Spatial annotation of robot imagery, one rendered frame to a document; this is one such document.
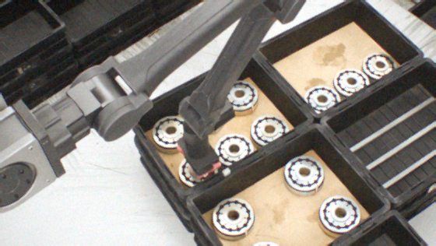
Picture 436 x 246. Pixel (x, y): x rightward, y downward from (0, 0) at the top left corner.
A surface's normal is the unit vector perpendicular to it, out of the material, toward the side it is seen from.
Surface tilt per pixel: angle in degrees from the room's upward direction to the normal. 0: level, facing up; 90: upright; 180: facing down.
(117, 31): 90
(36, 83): 90
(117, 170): 0
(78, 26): 0
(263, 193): 0
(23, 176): 90
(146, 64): 19
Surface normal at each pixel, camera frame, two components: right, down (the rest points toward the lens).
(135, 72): -0.09, -0.29
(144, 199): -0.04, -0.57
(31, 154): 0.65, 0.61
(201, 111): -0.65, 0.32
